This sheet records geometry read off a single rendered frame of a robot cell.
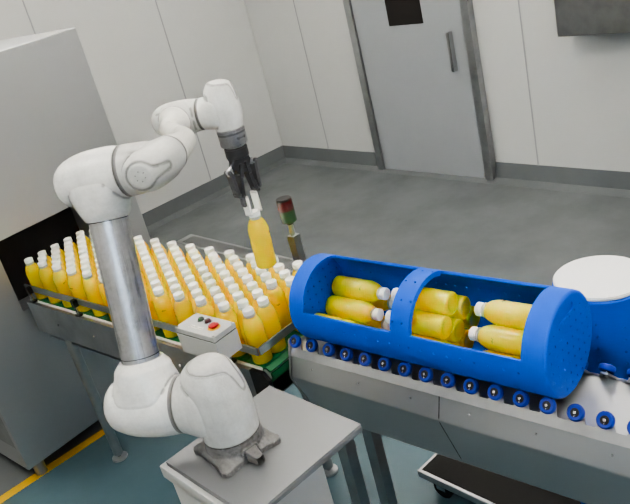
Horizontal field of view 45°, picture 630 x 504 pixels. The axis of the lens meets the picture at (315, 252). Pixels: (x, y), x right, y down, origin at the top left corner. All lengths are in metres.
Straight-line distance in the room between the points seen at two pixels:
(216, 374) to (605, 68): 4.07
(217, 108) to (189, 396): 0.91
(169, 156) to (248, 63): 5.81
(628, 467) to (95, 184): 1.46
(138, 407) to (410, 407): 0.81
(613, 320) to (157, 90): 5.37
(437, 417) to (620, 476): 0.53
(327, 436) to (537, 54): 4.10
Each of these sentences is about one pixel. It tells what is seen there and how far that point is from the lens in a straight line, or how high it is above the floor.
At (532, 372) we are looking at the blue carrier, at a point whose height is 1.09.
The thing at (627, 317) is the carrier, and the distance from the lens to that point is 2.41.
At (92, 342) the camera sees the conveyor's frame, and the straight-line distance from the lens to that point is 3.49.
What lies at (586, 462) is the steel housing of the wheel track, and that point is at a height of 0.84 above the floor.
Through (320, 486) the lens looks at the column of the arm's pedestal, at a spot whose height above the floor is 0.86.
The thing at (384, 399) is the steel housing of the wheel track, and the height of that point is 0.85.
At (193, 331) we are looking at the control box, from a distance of 2.53.
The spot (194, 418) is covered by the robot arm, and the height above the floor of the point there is 1.18.
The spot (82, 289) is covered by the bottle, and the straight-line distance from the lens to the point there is 3.45.
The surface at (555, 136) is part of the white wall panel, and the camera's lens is 5.80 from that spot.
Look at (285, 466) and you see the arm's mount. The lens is 1.96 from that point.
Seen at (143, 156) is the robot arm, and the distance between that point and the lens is 1.85.
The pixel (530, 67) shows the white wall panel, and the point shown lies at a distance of 5.73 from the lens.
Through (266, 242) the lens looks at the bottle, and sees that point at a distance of 2.53.
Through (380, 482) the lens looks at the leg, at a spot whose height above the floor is 0.25.
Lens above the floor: 2.23
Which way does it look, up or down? 24 degrees down
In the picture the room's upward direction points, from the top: 15 degrees counter-clockwise
